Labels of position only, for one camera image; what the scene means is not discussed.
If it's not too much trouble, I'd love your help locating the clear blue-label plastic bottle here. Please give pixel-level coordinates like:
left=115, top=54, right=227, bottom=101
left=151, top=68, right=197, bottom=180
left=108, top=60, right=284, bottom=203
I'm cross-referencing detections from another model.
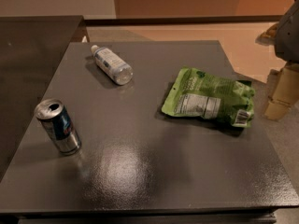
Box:
left=91, top=45, right=133, bottom=86

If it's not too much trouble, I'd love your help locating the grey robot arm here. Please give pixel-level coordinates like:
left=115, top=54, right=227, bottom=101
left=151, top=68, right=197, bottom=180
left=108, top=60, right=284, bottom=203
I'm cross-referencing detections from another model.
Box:
left=264, top=0, right=299, bottom=120

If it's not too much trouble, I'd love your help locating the green snack bag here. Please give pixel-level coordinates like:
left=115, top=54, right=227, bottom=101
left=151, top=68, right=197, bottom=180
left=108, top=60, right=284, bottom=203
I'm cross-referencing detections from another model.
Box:
left=162, top=67, right=255, bottom=128

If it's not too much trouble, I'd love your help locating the blue silver energy drink can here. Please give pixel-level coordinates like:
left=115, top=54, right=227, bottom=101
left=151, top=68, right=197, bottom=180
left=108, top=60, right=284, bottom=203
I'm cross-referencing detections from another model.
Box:
left=35, top=99, right=81, bottom=155

